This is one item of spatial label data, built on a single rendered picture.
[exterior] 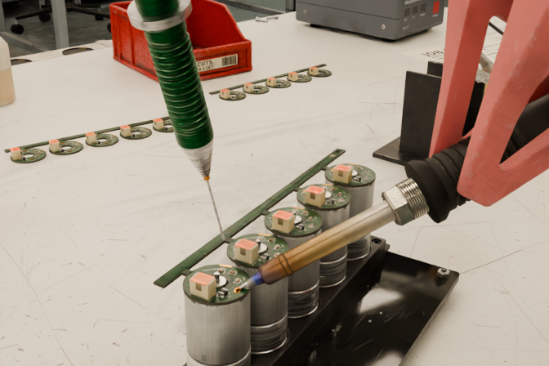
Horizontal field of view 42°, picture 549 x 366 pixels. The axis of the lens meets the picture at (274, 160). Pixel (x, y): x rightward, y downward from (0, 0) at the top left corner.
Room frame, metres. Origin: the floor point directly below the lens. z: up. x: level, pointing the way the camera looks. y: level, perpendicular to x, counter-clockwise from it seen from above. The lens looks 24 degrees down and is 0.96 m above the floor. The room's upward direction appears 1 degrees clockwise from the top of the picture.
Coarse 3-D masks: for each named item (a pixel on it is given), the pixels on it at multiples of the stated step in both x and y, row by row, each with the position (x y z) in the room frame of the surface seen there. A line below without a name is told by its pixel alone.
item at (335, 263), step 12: (300, 204) 0.29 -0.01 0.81; (348, 204) 0.29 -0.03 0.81; (324, 216) 0.28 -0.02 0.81; (336, 216) 0.28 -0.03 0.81; (348, 216) 0.29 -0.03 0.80; (324, 228) 0.28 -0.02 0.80; (336, 252) 0.28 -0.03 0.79; (324, 264) 0.28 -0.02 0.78; (336, 264) 0.28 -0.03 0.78; (324, 276) 0.28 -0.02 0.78; (336, 276) 0.28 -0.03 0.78
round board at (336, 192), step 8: (320, 184) 0.30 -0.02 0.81; (328, 184) 0.30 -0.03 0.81; (304, 192) 0.29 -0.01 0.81; (336, 192) 0.29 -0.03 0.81; (344, 192) 0.29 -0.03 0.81; (304, 200) 0.29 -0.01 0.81; (328, 200) 0.28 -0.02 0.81; (336, 200) 0.29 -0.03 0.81; (312, 208) 0.28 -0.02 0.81; (320, 208) 0.28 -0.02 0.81; (328, 208) 0.28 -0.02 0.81; (336, 208) 0.28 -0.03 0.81
